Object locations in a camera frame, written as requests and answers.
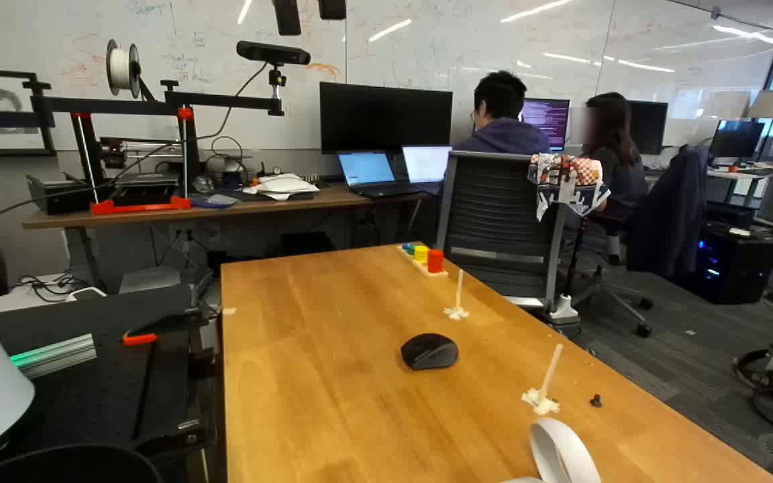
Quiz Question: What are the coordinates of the white filament spool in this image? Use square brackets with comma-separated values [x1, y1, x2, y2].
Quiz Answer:
[101, 38, 144, 100]

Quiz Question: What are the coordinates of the white tape roll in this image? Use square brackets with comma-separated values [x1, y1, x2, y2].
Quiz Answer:
[501, 416, 604, 483]

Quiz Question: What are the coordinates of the person with long dark hair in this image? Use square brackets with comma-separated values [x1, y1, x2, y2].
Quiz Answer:
[578, 90, 651, 235]

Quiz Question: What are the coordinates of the black side table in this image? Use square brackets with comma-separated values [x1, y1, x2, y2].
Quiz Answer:
[0, 282, 223, 483]

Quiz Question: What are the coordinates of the small black monitor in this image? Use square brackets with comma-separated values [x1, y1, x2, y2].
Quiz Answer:
[707, 118, 766, 164]

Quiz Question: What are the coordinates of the green white bar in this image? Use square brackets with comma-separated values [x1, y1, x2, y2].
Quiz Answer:
[4, 329, 99, 380]

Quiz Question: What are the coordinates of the black computer tower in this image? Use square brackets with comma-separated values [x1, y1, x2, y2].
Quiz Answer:
[690, 223, 773, 305]

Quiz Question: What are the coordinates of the black box device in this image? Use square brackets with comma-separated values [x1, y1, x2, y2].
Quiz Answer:
[23, 172, 95, 216]

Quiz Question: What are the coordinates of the stack of white papers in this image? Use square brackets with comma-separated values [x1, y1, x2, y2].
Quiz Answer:
[240, 172, 322, 204]

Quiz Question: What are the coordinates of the monitor with purple screen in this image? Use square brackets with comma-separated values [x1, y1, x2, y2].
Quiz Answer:
[518, 97, 574, 156]

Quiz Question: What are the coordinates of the person in blue hoodie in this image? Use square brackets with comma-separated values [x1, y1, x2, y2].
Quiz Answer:
[451, 69, 552, 156]

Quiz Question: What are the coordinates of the black computer mouse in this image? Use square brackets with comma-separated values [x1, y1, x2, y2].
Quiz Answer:
[399, 329, 462, 373]

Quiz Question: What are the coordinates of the large black monitor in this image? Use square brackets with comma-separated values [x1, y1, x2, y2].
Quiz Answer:
[317, 79, 455, 156]

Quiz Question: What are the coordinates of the dark monitor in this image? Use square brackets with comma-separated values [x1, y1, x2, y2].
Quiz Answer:
[624, 100, 670, 159]

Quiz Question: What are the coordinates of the black bar camera on stand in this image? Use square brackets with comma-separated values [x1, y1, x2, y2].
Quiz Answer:
[234, 38, 313, 90]

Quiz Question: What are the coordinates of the patterned cloth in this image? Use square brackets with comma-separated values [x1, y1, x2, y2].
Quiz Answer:
[526, 149, 613, 226]

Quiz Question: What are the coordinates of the wooden desk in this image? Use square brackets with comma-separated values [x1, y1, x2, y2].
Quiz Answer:
[19, 179, 434, 289]

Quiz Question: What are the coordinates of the red black 3D printer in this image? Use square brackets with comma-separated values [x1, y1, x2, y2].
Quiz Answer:
[23, 77, 286, 216]

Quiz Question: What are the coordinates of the black curved object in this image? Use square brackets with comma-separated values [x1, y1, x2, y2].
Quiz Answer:
[0, 443, 166, 483]

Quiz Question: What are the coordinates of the orange handled tool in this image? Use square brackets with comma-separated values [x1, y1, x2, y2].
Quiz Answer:
[121, 329, 160, 349]

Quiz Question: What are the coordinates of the grey mesh office chair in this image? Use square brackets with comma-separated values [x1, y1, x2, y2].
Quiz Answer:
[434, 147, 583, 326]

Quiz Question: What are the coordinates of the white peg stand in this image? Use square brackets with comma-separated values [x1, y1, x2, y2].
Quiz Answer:
[518, 341, 566, 419]
[442, 266, 472, 325]

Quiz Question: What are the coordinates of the dark jacket on chair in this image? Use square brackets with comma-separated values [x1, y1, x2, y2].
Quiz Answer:
[624, 144, 713, 282]

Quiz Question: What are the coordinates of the coloured toy block set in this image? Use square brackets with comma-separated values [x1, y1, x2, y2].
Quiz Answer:
[396, 239, 451, 279]

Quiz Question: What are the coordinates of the open laptop blue screen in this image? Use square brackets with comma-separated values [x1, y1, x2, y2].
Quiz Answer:
[334, 147, 419, 200]

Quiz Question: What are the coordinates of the open laptop white screen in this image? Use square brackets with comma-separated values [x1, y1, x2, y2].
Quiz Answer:
[399, 141, 452, 196]

